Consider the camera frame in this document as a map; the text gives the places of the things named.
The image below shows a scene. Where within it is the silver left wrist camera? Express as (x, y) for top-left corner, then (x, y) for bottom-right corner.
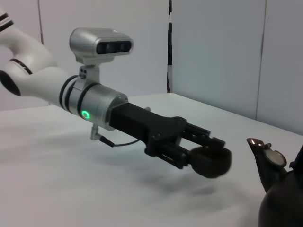
(69, 27), (134, 93)

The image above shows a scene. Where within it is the left gripper cable with connector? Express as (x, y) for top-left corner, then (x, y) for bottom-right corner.
(89, 124), (141, 148)

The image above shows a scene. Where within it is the small black teacup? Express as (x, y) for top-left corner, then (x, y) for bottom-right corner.
(189, 146), (233, 178)

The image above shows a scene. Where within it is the black round teapot with handle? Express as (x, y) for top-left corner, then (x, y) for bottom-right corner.
(246, 138), (303, 227)

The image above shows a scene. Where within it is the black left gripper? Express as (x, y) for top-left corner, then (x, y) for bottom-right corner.
(107, 102), (226, 170)

